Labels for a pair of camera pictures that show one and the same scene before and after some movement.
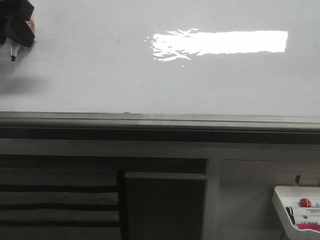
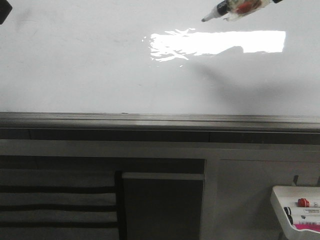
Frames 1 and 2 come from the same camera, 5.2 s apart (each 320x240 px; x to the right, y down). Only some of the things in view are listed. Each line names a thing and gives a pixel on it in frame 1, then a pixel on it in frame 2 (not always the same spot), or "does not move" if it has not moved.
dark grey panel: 165,206 does not move
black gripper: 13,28 -> 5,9
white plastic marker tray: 305,202 does not move
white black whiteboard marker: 14,46 -> 232,10
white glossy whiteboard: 215,57 does not move
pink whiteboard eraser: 316,227 does not move
